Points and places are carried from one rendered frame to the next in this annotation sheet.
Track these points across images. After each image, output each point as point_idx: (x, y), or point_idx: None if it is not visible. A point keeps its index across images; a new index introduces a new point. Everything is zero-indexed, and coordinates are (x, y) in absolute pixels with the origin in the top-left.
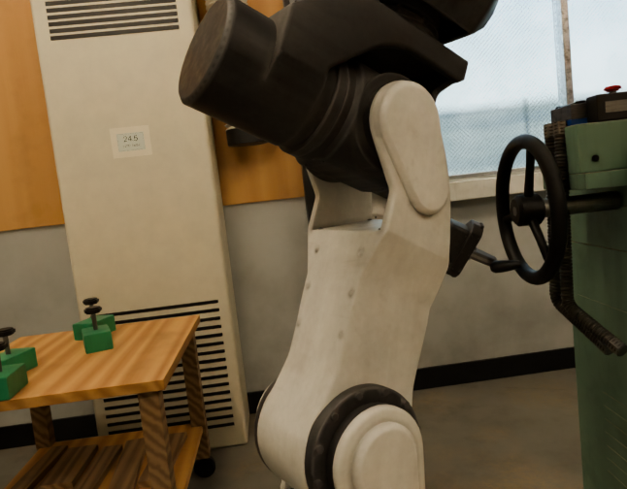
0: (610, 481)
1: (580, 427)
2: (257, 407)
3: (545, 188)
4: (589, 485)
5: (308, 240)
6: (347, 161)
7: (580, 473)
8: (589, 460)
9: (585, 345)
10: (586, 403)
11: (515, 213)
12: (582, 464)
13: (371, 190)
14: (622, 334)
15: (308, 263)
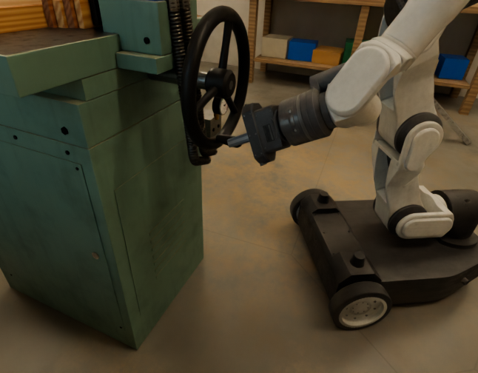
0: (157, 278)
1: (127, 295)
2: (443, 132)
3: (160, 72)
4: (139, 317)
5: (437, 60)
6: None
7: None
8: (139, 300)
9: (129, 223)
10: (134, 266)
11: (231, 86)
12: (131, 317)
13: None
14: (162, 172)
15: (434, 69)
